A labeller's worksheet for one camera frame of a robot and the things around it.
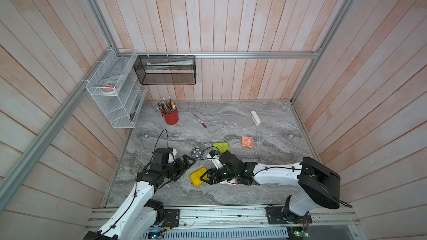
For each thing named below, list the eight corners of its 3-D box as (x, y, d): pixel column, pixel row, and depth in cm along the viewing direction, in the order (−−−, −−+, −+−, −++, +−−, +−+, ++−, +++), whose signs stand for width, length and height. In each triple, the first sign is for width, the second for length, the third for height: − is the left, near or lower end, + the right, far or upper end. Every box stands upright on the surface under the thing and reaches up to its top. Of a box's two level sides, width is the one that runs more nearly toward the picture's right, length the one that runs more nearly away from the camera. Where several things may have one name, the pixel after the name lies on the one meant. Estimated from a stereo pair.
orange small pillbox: (241, 147, 99) (242, 145, 97) (240, 138, 103) (241, 136, 101) (253, 147, 99) (254, 145, 97) (252, 138, 103) (252, 136, 101)
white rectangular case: (255, 125, 109) (256, 122, 106) (249, 114, 116) (250, 110, 113) (260, 124, 110) (261, 121, 107) (253, 113, 116) (254, 110, 113)
